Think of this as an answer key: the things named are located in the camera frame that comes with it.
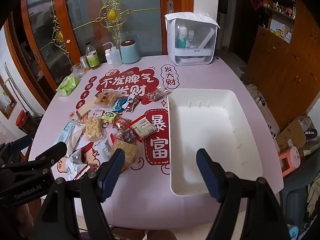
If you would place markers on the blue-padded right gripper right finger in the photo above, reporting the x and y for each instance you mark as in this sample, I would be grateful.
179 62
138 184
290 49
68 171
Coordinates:
264 218

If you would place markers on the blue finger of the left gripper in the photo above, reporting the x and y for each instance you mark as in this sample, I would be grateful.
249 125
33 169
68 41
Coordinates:
16 146

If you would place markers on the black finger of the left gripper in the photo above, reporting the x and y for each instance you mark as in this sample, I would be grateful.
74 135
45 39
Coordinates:
52 155

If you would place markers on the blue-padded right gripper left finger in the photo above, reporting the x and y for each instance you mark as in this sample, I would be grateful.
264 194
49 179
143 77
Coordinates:
57 218

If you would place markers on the white snack bag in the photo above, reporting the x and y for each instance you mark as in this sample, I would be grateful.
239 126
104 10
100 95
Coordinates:
75 168

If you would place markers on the light blue white packet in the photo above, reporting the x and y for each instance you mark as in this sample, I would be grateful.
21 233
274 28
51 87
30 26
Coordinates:
70 135

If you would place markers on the white barcode snack packet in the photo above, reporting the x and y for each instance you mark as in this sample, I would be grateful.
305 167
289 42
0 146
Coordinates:
104 149

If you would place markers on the large biscuit bag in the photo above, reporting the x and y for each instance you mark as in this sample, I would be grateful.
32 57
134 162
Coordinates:
130 151

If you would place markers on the beige wafer snack pack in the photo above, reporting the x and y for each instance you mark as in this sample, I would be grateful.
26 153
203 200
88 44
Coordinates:
85 108

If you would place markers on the round cracker pack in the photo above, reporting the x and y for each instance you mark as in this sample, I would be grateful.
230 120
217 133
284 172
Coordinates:
94 130

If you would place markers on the red small candy packet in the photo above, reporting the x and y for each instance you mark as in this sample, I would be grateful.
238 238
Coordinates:
120 123

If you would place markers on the green small snack packet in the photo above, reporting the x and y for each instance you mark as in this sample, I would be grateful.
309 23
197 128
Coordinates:
109 116

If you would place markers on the red white snack packet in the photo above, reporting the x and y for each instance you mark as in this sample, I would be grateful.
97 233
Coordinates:
142 128

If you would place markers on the orange label cake snack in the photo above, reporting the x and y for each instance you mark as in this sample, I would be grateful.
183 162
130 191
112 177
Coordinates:
107 98

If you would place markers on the blue candy packet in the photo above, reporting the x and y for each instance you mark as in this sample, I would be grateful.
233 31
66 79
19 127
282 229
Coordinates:
120 104

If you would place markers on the brown chocolate snack packet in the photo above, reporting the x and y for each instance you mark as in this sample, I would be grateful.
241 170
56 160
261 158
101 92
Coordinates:
132 102

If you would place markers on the nut mix snack bag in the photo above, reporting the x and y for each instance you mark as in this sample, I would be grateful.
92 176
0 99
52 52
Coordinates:
156 94

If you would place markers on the white plastic tray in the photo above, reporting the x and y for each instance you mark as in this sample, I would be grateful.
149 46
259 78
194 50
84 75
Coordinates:
212 119

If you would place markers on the red lid jar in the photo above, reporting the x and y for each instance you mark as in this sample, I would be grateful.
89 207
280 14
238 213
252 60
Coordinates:
26 123

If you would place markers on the pink plastic stool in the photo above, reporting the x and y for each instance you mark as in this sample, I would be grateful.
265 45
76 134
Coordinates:
290 160

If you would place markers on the green tissue pack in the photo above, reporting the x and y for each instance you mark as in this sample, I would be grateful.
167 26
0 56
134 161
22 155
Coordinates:
67 85

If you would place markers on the cardboard box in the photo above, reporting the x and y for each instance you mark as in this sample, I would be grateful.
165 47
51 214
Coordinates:
294 134

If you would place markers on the clear drinking glass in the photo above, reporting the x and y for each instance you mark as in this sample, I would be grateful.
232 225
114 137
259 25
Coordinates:
78 71

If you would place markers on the small glass jar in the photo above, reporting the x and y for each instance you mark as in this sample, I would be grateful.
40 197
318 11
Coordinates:
84 63

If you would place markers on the green label glass bottle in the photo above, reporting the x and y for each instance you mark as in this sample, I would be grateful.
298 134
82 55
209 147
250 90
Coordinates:
92 56

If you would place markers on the small white pill bottle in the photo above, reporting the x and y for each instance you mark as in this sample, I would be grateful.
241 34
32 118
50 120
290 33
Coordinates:
108 56

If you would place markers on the white squeeze bottle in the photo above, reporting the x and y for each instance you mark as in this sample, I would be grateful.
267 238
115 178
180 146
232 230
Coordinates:
115 55

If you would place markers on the light blue canister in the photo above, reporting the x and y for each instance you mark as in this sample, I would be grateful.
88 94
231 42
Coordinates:
129 53

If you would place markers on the wooden glass door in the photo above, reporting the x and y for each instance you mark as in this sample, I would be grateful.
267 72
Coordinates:
46 37

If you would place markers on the brown wooden cabinet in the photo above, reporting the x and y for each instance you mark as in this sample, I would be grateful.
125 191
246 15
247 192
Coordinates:
287 73

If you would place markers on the white transparent storage box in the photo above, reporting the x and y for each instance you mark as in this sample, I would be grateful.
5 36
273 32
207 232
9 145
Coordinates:
191 38

